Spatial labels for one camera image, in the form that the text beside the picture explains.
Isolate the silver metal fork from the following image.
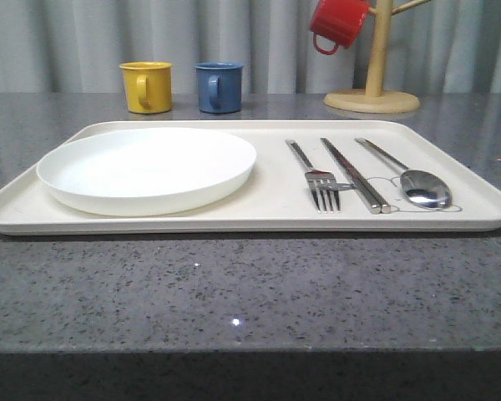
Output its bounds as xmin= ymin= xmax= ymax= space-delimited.
xmin=286 ymin=140 xmax=341 ymax=213

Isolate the white round plate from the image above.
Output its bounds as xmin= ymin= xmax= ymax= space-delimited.
xmin=36 ymin=127 xmax=257 ymax=216

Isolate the silver metal chopstick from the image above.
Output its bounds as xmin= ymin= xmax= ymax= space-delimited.
xmin=321 ymin=138 xmax=392 ymax=214
xmin=321 ymin=138 xmax=382 ymax=214

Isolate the silver metal spoon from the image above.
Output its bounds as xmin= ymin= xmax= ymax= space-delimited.
xmin=355 ymin=138 xmax=453 ymax=210

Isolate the cream rabbit print tray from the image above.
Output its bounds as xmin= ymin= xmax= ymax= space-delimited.
xmin=0 ymin=120 xmax=501 ymax=236

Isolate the blue mug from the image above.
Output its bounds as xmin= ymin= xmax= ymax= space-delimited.
xmin=195 ymin=62 xmax=244 ymax=114

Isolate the yellow mug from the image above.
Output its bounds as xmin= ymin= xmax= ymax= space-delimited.
xmin=119 ymin=62 xmax=173 ymax=114

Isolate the wooden mug tree stand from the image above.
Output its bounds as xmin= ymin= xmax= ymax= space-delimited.
xmin=323 ymin=0 xmax=426 ymax=114

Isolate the red mug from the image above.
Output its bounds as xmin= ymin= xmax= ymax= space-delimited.
xmin=309 ymin=0 xmax=370 ymax=55

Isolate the grey curtain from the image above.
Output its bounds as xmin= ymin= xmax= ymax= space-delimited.
xmin=0 ymin=1 xmax=501 ymax=94

